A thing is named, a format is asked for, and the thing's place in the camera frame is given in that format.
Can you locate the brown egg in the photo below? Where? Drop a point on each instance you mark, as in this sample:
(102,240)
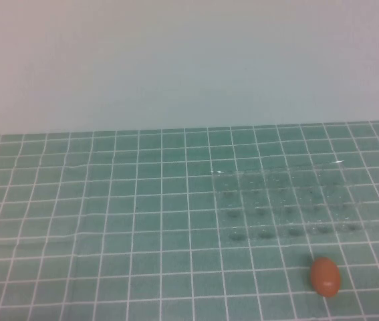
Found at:
(325,275)

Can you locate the clear plastic egg tray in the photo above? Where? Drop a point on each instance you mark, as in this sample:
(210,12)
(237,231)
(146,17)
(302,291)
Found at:
(276,204)

